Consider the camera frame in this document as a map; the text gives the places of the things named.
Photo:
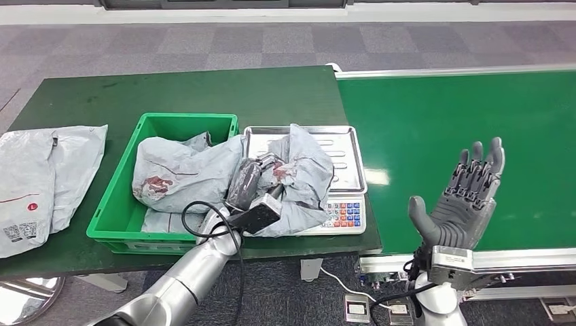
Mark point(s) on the white table foot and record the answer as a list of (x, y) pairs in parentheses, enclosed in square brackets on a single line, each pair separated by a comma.
[(105, 282)]

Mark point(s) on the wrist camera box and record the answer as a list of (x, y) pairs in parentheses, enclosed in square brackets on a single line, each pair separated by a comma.
[(258, 216), (450, 267)]

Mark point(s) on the grey parcel with QR code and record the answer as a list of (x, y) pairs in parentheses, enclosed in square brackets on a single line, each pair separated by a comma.
[(24, 189)]

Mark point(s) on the metal floor socket box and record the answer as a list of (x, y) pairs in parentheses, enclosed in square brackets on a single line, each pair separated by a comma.
[(357, 309), (399, 311), (560, 310)]

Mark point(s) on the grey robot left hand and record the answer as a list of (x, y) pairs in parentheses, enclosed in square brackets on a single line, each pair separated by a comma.
[(245, 184)]

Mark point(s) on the white scale with steel tray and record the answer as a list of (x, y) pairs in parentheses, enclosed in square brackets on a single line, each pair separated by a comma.
[(346, 153)]

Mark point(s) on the plain grey parcel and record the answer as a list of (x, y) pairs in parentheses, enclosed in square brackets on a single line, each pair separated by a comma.
[(78, 166)]

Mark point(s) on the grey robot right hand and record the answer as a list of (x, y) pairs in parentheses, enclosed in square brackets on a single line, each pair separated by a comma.
[(459, 220)]

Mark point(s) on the round chrome base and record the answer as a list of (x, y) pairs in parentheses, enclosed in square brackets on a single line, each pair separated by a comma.
[(24, 300)]

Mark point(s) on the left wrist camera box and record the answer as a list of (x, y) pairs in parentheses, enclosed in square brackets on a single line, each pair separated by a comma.
[(258, 216)]

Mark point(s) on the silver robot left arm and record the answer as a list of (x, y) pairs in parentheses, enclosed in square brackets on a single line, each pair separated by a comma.
[(189, 279)]

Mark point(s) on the green conveyor belt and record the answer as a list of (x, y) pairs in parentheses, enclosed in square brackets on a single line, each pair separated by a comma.
[(427, 126)]

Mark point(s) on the dark wall base panel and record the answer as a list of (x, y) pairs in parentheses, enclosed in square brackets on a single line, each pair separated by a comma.
[(225, 3)]

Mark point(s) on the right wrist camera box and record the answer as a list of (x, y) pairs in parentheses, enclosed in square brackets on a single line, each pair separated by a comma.
[(450, 267)]

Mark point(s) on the green plastic crate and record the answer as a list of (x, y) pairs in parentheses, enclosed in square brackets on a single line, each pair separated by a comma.
[(117, 211)]

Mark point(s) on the grey parcel with red print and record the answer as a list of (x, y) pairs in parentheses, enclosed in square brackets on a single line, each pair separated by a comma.
[(193, 166), (166, 222), (310, 180)]

